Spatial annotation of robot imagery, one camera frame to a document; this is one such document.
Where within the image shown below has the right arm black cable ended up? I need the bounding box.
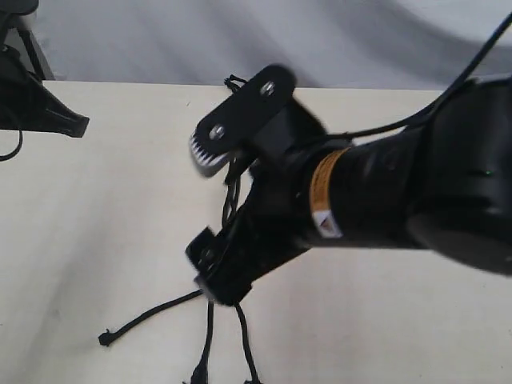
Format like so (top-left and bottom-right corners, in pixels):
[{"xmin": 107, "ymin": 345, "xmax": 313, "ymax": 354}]
[{"xmin": 319, "ymin": 0, "xmax": 512, "ymax": 141}]

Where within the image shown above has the black stand pole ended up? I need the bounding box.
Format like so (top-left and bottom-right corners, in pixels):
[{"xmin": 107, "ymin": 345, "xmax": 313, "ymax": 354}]
[{"xmin": 18, "ymin": 29, "xmax": 55, "ymax": 80}]

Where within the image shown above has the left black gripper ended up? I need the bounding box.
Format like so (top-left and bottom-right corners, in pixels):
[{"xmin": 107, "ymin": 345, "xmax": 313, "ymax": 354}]
[{"xmin": 1, "ymin": 45, "xmax": 89, "ymax": 138}]

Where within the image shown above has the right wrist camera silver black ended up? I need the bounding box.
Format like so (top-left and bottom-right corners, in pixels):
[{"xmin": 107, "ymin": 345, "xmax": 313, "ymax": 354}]
[{"xmin": 189, "ymin": 64, "xmax": 326, "ymax": 178}]

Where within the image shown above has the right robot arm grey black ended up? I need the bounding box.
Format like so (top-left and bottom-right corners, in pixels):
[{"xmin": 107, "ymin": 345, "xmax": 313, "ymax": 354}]
[{"xmin": 186, "ymin": 78, "xmax": 511, "ymax": 306}]

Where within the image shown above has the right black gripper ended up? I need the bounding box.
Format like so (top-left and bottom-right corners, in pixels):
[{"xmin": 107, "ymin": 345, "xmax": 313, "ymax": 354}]
[{"xmin": 185, "ymin": 159, "xmax": 320, "ymax": 306}]

